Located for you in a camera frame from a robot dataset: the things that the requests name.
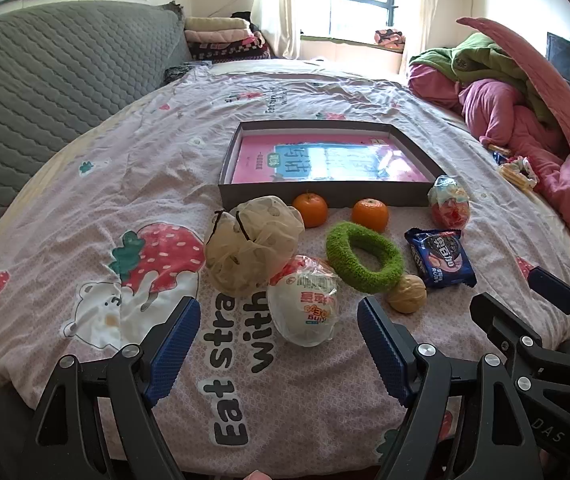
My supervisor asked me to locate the beige chiffon scrunchie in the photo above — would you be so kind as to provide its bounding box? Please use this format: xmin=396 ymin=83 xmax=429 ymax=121
xmin=204 ymin=195 xmax=306 ymax=298

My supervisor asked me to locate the green fuzzy hair ring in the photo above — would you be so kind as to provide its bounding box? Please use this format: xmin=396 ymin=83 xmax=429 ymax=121
xmin=326 ymin=221 xmax=405 ymax=293

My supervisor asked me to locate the dark patterned cloth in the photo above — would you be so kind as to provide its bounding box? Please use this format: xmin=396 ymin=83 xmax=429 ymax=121
xmin=164 ymin=61 xmax=213 ymax=86

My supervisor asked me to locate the grey cardboard box tray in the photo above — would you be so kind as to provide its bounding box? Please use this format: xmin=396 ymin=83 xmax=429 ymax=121
xmin=217 ymin=120 xmax=446 ymax=211

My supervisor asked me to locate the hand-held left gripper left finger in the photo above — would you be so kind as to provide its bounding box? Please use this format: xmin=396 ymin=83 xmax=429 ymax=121
xmin=20 ymin=296 xmax=202 ymax=480

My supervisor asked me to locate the folded patterned cloth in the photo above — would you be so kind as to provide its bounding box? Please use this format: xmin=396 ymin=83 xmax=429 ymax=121
xmin=374 ymin=28 xmax=407 ymax=51

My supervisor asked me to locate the strawberry printed bedsheet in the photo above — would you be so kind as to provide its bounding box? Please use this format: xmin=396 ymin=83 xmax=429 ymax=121
xmin=0 ymin=57 xmax=570 ymax=480

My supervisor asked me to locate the pink quilted mat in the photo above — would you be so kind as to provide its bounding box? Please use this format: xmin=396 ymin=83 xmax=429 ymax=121
xmin=456 ymin=16 xmax=570 ymax=188

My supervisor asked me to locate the brown walnut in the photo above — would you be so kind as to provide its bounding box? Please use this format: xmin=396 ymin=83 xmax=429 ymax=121
xmin=385 ymin=274 xmax=427 ymax=315

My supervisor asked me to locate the stack of folded blankets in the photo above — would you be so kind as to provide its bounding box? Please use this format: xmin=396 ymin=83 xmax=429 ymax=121
xmin=184 ymin=15 xmax=271 ymax=61

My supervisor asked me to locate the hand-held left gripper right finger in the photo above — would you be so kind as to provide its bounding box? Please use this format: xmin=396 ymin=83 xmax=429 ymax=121
xmin=356 ymin=296 xmax=540 ymax=480

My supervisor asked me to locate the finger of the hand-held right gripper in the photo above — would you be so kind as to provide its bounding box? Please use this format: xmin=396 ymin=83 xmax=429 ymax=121
xmin=469 ymin=292 xmax=548 ymax=366
xmin=527 ymin=266 xmax=570 ymax=361

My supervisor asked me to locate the white egg toy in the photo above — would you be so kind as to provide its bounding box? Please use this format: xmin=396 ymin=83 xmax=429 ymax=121
xmin=266 ymin=255 xmax=340 ymax=347

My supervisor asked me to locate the green blanket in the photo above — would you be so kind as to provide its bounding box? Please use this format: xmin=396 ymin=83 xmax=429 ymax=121
xmin=409 ymin=32 xmax=558 ymax=126

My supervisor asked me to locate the cream curtain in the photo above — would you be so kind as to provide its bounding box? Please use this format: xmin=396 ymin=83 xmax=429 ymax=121
xmin=402 ymin=0 xmax=466 ymax=61
xmin=250 ymin=0 xmax=303 ymax=60

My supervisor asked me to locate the pink quilt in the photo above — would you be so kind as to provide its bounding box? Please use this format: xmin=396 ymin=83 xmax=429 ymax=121
xmin=407 ymin=62 xmax=570 ymax=256

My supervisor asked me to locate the blue pink egg toy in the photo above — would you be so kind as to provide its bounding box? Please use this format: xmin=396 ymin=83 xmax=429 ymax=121
xmin=427 ymin=175 xmax=470 ymax=231

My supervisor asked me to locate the orange tangerine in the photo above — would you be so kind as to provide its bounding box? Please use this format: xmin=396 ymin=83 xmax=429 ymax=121
xmin=352 ymin=198 xmax=390 ymax=233
xmin=292 ymin=191 xmax=329 ymax=229

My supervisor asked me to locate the yellow white snack packet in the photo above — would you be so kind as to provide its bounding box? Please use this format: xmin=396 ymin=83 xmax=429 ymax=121
xmin=497 ymin=156 xmax=538 ymax=191

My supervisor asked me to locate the grey quilted headboard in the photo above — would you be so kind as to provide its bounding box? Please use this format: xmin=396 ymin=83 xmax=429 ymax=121
xmin=0 ymin=2 xmax=193 ymax=266

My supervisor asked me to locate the blue cookie packet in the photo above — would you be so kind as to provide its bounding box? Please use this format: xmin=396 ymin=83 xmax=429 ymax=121
xmin=404 ymin=227 xmax=476 ymax=289

